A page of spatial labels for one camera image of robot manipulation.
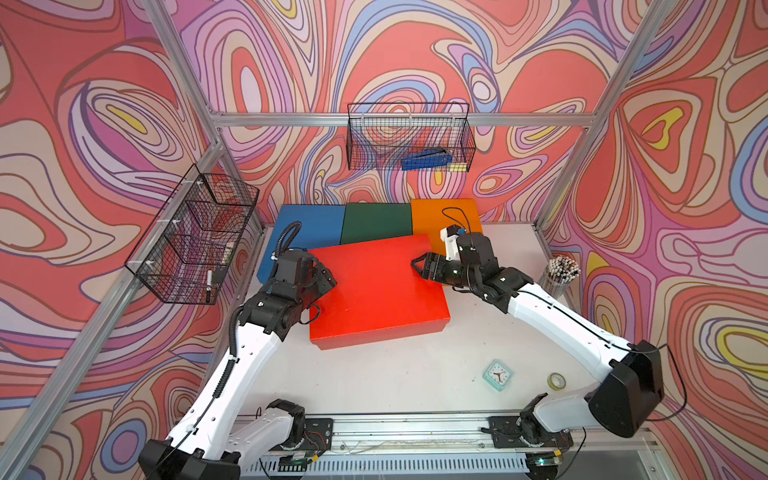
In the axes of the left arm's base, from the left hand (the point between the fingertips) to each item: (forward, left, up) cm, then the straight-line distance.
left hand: (330, 276), depth 75 cm
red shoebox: (-4, -12, -1) cm, 13 cm away
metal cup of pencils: (+6, -64, -7) cm, 64 cm away
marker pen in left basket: (-3, +29, +1) cm, 29 cm away
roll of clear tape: (-18, -62, -25) cm, 69 cm away
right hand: (+2, -23, -2) cm, 23 cm away
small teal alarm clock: (-17, -45, -22) cm, 53 cm away
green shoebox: (+33, -6, -12) cm, 35 cm away
